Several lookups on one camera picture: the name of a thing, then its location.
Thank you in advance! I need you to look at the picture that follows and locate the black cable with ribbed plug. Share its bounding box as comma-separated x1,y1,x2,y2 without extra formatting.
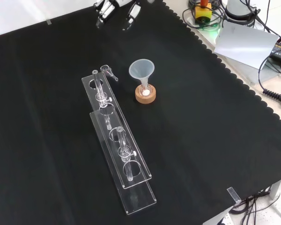
257,55,281,109

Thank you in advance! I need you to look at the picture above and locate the yellow stop button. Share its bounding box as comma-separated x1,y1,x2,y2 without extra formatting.
194,0,213,24

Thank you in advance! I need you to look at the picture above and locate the black cable bundle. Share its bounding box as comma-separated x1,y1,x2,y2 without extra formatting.
229,178,281,225

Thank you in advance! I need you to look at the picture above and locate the round-bottom glass flask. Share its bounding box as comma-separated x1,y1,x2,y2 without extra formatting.
139,82,153,97

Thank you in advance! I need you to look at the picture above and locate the clear acrylic funnel stand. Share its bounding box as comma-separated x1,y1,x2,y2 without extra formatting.
81,69,158,216

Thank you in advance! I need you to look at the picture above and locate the clear plastic funnel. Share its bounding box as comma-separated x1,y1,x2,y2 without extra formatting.
128,59,155,92

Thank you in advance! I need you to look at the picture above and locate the clear tape strip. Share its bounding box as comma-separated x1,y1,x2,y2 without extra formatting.
226,187,241,203

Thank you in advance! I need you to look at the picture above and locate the black bench cloth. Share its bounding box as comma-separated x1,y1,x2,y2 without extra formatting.
0,0,281,225

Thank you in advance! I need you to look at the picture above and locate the pale board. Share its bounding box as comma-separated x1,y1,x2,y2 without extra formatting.
213,21,280,71

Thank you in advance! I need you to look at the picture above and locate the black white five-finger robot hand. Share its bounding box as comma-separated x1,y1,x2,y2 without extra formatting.
94,0,142,31

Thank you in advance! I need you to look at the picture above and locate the cork ring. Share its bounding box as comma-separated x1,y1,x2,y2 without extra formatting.
135,84,157,105

